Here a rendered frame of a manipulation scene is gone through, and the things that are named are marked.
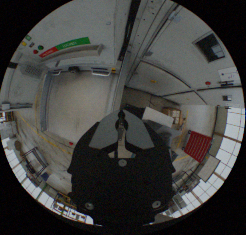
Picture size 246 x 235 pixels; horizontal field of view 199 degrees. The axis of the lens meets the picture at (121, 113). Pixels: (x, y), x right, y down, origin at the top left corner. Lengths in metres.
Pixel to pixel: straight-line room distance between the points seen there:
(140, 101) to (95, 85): 1.02
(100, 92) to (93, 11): 0.37
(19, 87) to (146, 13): 0.93
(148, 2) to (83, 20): 0.24
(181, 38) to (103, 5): 0.33
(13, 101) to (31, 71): 0.46
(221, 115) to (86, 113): 7.98
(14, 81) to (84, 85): 0.68
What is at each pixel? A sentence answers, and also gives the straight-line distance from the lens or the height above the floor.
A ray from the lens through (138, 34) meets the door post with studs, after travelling 0.44.
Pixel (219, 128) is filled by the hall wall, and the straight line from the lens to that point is 7.74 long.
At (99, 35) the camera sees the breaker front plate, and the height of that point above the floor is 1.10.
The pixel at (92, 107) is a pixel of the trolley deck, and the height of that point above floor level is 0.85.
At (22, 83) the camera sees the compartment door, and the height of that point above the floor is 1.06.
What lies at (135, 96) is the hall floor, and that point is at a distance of 1.29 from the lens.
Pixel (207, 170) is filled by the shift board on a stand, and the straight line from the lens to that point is 6.18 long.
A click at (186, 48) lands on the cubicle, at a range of 0.47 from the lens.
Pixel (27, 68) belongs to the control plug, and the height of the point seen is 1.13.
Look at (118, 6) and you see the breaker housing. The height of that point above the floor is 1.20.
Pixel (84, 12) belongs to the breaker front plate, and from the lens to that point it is 0.23.
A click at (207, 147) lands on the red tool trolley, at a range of 2.28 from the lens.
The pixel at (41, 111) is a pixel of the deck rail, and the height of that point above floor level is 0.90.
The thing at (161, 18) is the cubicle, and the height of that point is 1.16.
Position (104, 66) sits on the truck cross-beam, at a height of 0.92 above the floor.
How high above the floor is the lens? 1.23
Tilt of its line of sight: 83 degrees down
